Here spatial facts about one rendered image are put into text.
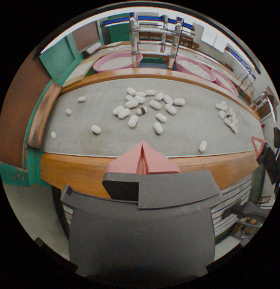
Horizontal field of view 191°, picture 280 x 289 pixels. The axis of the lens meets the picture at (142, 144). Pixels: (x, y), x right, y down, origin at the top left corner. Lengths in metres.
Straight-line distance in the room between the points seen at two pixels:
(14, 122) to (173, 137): 0.57
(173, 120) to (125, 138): 0.14
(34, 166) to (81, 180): 0.28
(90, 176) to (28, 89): 0.45
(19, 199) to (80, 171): 1.27
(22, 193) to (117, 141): 1.36
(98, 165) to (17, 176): 0.37
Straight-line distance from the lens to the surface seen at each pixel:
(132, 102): 0.28
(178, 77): 0.42
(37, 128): 0.42
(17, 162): 0.45
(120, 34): 2.98
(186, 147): 0.27
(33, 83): 0.51
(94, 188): 0.25
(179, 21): 0.41
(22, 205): 1.47
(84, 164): 0.26
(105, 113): 0.31
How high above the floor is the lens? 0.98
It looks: 76 degrees down
